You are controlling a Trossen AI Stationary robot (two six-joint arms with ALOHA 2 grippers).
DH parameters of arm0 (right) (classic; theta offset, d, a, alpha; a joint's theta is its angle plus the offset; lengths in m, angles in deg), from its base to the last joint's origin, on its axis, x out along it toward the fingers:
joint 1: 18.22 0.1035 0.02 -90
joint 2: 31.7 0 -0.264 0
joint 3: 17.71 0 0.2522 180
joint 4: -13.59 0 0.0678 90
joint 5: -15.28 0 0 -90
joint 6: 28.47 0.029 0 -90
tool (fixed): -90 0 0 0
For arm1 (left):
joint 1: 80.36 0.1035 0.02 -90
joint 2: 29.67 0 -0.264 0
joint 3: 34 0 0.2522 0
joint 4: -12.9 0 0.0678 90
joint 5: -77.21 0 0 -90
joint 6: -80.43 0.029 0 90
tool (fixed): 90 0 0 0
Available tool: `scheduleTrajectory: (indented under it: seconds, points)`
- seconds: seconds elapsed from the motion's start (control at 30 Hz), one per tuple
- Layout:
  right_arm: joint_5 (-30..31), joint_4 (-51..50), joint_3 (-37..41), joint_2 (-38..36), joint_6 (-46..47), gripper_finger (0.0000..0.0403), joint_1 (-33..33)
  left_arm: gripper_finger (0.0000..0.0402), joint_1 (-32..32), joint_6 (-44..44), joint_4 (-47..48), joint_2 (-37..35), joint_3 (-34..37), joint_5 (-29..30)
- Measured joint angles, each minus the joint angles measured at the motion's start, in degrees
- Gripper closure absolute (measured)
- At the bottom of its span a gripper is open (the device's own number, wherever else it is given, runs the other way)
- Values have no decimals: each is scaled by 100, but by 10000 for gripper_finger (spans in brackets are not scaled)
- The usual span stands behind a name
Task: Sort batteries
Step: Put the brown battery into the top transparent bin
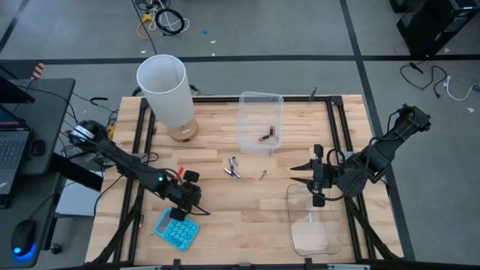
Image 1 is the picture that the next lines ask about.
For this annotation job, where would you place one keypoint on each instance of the small black puck device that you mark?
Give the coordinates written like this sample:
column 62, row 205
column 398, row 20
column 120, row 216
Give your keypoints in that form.
column 37, row 147

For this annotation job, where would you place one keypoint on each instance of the small screw on table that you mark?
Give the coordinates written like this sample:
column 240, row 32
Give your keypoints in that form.
column 262, row 174

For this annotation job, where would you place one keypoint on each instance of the black side desk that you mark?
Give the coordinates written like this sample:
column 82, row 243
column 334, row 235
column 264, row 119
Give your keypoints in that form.
column 52, row 112

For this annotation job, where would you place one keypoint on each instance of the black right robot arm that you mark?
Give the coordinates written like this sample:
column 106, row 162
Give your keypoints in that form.
column 397, row 127

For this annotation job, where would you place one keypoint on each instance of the black desk monitor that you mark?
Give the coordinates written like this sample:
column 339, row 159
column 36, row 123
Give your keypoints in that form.
column 15, row 93

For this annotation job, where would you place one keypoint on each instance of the white shade wooden base lamp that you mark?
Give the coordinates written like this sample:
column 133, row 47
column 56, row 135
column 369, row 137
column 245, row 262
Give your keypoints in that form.
column 165, row 93

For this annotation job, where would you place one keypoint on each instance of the silver Energizer AAA battery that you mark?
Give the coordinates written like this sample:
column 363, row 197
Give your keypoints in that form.
column 228, row 171

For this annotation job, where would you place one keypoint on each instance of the black diagonal desk beam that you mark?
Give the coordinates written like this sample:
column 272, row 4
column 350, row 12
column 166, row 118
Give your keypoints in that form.
column 75, row 172

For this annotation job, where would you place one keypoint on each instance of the black equipment case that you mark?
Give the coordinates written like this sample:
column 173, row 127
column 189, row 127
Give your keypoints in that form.
column 438, row 26

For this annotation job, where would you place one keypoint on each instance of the silver Energizer AA battery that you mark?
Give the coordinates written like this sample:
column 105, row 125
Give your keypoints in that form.
column 236, row 173

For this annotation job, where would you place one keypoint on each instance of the orange black striped marker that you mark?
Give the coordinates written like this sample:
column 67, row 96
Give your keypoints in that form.
column 37, row 70

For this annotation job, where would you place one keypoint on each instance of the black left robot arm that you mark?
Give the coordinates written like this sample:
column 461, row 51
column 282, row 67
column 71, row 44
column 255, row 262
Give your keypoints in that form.
column 123, row 161

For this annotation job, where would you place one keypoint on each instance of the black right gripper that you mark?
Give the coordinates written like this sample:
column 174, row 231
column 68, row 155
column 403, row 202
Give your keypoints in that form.
column 322, row 176

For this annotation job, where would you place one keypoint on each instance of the clear square plastic bin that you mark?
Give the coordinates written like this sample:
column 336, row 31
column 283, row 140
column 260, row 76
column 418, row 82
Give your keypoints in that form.
column 255, row 112

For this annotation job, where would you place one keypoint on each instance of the teal calculator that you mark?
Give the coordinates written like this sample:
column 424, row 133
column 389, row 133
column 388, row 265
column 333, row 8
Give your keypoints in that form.
column 178, row 232

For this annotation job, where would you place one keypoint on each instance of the black power adapter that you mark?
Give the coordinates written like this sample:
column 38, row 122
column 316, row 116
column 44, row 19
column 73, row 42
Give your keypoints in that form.
column 71, row 152

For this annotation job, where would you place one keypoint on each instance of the grey flat panel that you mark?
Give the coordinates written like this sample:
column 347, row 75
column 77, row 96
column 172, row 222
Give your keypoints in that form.
column 77, row 198

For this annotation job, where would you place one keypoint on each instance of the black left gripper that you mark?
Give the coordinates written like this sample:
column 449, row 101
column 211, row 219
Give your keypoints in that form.
column 187, row 193

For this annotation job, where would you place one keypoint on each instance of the clear long plastic bin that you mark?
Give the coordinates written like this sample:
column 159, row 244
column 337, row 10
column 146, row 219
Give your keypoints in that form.
column 315, row 236

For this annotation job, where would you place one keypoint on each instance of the black laptop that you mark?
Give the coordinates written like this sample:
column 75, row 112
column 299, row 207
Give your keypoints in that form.
column 11, row 150

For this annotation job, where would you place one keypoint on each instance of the black computer mouse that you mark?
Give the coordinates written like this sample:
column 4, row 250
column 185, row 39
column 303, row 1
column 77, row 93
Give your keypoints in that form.
column 23, row 238

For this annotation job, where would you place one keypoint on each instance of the black round floor knob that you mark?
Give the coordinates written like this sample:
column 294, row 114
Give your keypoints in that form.
column 55, row 248

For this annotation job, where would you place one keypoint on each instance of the black aluminium table frame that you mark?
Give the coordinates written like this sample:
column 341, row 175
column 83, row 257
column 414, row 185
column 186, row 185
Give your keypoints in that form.
column 225, row 99

